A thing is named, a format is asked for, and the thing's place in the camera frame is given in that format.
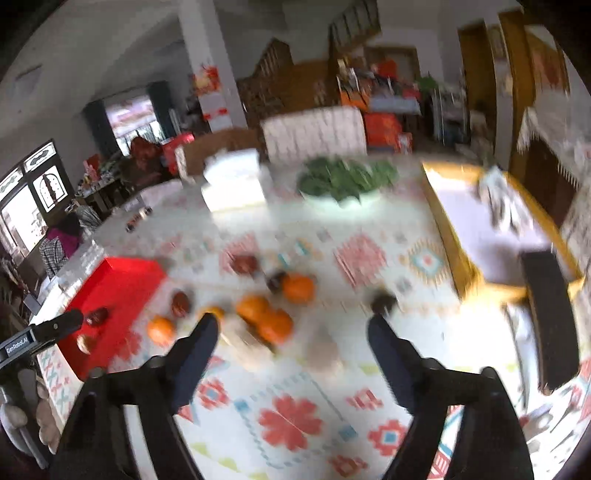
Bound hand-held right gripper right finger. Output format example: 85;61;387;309
368;315;536;480

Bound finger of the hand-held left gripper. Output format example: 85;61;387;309
30;308;85;345

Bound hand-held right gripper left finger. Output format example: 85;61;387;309
48;314;220;480

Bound pale sugarcane piece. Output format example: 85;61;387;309
302;339;345;373
222;323;278;371

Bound red cardboard tray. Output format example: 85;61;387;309
58;257;168;382

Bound person's left hand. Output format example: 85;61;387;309
0;369;61;460

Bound patterned tablecloth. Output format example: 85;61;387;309
30;157;591;480

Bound dark framed window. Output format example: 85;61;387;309
0;141;75;250

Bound gold cardboard tray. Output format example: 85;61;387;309
421;161;585;308

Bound black rectangular object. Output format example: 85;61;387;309
519;249;581;394

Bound white tissue box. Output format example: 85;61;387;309
202;150;269;212

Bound white oval plate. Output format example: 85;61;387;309
298;182;389;206

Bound green leafy vegetables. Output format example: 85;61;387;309
295;156;400;203

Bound pale grey lumpy object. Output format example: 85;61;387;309
478;167;534;234

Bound dark curtain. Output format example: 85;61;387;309
83;99;116;153
148;80;178;139

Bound red gift box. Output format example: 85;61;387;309
161;133;195;177

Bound brown chair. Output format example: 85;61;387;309
178;128;265;183

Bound checked chair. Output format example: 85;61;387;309
261;106;369;163

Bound square ceiling light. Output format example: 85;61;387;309
13;64;43;88

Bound white metal rack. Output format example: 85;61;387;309
431;85;469;146

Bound blue checked cloth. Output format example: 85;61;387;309
369;97;423;116

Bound wooden door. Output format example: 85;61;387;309
458;19;496;148

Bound wooden staircase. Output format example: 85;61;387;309
238;0;384;121

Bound red wall calendar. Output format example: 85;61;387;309
191;64;230;131

